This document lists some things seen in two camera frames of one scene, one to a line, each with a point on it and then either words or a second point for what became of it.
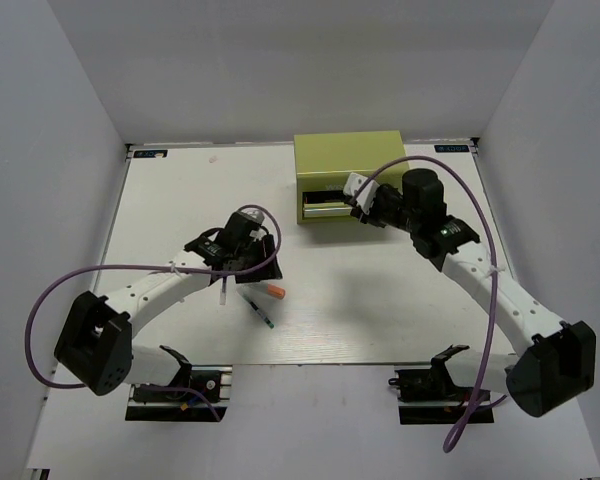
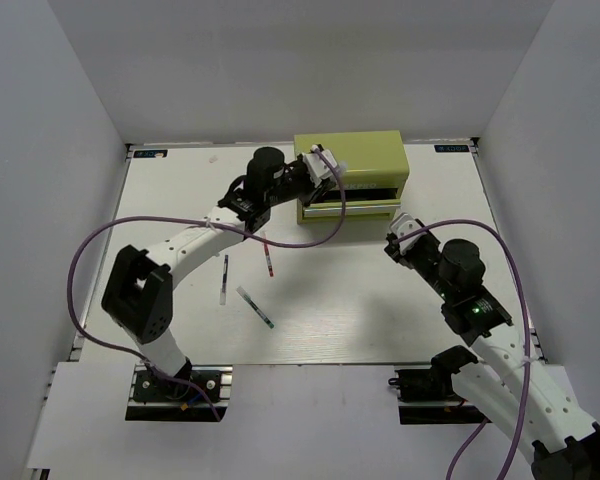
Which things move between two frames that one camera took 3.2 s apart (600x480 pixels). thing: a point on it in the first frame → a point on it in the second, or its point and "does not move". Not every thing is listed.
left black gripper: (272, 271) → (313, 192)
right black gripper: (358, 213) → (401, 257)
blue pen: (223, 291) does not move
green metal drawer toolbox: (324, 162) does not move
